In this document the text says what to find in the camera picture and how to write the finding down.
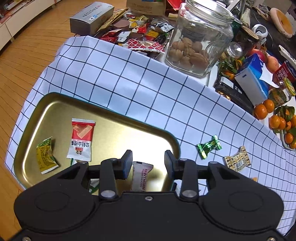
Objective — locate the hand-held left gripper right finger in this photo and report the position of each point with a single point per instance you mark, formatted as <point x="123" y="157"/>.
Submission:
<point x="169" y="164"/>

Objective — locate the yellow green snack packet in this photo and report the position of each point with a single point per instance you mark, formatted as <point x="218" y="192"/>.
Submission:
<point x="45" y="156"/>

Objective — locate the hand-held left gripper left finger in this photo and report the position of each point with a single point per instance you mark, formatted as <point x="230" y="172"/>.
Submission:
<point x="127" y="164"/>

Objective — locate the white remote control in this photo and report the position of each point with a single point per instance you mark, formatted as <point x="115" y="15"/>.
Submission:
<point x="286" y="55"/>

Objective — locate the small glass jar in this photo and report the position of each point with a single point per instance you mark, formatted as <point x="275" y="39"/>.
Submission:
<point x="235" y="49"/>

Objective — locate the pile of tangerines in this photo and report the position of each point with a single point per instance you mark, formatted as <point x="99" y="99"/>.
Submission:
<point x="261" y="111"/>

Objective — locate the beige patterned snack packet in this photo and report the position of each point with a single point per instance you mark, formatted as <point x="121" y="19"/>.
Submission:
<point x="238" y="160"/>

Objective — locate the brown cardboard box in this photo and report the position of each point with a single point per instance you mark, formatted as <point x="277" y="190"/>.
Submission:
<point x="145" y="7"/>

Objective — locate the green jar with yellow lid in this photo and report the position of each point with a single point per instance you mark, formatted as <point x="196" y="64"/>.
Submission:
<point x="279" y="95"/>

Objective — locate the white round gadget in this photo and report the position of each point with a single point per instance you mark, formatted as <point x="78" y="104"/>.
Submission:
<point x="260" y="31"/>

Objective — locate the red white snack packet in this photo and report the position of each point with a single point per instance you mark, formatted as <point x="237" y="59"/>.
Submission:
<point x="81" y="141"/>

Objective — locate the round brown chocolate disc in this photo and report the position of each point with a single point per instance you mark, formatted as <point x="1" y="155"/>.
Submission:
<point x="121" y="24"/>

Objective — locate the blue tissue box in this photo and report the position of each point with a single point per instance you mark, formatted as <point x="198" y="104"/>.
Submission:
<point x="251" y="85"/>

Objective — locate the green twisted candy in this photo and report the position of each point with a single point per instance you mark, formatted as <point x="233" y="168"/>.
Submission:
<point x="209" y="147"/>

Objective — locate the large glass jar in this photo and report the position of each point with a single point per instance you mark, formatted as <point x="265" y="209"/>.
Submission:
<point x="201" y="30"/>

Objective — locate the pink white snack packet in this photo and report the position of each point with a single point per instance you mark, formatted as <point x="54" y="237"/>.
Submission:
<point x="141" y="177"/>

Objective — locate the gold metal tray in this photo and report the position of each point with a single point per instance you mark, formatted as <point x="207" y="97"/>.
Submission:
<point x="111" y="129"/>

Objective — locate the black flat packet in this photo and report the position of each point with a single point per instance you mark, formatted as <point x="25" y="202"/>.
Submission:
<point x="231" y="92"/>

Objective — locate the white low cabinet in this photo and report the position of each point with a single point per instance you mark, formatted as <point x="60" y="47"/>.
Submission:
<point x="20" y="20"/>

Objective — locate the pile of assorted wrapped sweets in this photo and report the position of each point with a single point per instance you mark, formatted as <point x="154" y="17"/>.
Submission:
<point x="143" y="34"/>

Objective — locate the red apple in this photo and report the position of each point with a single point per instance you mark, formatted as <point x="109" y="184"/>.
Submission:
<point x="260" y="55"/>

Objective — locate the orange pink apple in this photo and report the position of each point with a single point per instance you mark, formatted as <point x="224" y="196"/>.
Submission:
<point x="272" y="64"/>

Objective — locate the red labelled jar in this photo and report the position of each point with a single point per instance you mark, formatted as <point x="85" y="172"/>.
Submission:
<point x="286" y="72"/>

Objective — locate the long kraft paper box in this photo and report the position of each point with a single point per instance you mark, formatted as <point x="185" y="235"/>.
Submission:
<point x="113" y="18"/>

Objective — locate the white checked tablecloth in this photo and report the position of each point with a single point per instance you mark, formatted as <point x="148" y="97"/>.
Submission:
<point x="138" y="88"/>

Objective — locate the pile of walnuts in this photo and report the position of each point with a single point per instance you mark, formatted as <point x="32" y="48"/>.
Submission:
<point x="188" y="54"/>

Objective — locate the grey cardboard box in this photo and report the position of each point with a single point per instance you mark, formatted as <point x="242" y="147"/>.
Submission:
<point x="91" y="17"/>

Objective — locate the red paper bag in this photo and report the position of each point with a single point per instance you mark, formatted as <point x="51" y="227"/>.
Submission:
<point x="174" y="4"/>

